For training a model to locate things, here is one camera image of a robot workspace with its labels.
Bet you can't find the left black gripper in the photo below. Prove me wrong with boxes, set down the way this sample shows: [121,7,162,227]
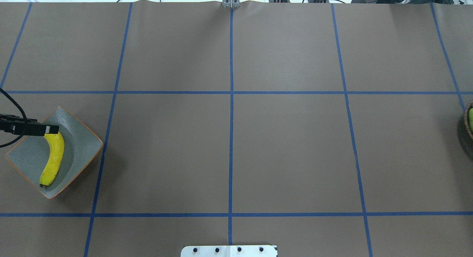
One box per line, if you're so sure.
[0,114,59,136]

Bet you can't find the grey square plate orange rim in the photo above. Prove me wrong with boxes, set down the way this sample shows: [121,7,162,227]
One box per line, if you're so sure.
[5,106,103,199]

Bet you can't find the wicker fruit basket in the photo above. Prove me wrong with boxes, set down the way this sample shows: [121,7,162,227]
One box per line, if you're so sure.
[463,100,473,141]

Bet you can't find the blue tape line lengthwise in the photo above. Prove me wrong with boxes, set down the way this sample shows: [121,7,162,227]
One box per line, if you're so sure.
[228,9,235,245]

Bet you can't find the green pear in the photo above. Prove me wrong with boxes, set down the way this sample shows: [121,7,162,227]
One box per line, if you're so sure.
[467,107,473,132]

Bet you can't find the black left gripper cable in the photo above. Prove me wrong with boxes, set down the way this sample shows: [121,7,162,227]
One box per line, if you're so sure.
[0,88,28,148]

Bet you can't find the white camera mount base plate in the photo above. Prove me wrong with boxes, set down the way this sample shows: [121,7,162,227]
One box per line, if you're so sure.
[180,245,278,257]

